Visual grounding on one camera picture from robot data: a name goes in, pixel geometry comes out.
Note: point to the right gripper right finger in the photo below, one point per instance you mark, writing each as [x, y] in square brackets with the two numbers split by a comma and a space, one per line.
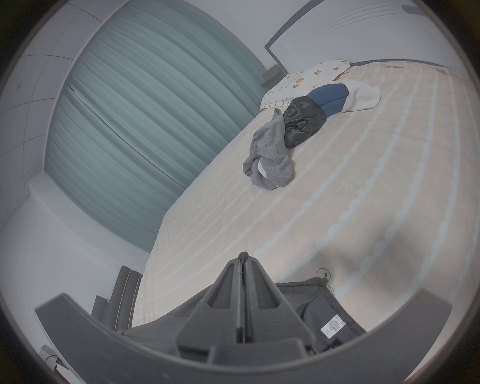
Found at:
[266, 318]

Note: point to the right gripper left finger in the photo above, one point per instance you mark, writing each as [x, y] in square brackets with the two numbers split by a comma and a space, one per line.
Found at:
[221, 318]

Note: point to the black T-shirt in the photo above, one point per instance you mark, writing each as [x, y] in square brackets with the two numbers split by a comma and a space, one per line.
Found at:
[168, 322]

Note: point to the bed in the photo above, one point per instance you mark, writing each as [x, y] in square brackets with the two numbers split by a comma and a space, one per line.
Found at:
[375, 187]

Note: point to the grey garment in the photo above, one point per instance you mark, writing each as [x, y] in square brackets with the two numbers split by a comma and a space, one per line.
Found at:
[270, 161]

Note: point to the blue-green curtain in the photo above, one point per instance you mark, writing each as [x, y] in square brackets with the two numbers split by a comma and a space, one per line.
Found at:
[112, 168]
[168, 82]

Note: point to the shiny black garment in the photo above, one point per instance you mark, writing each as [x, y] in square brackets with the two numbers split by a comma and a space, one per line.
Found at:
[302, 122]

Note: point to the dark blue garment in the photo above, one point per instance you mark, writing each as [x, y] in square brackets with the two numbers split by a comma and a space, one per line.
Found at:
[330, 99]

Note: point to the grey bedside table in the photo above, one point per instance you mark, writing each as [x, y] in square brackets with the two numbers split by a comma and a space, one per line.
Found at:
[272, 76]

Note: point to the white garment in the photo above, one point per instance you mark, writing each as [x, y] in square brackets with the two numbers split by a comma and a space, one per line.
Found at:
[362, 95]

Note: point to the white printed pillow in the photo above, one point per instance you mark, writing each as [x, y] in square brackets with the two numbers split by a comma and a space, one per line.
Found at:
[307, 78]

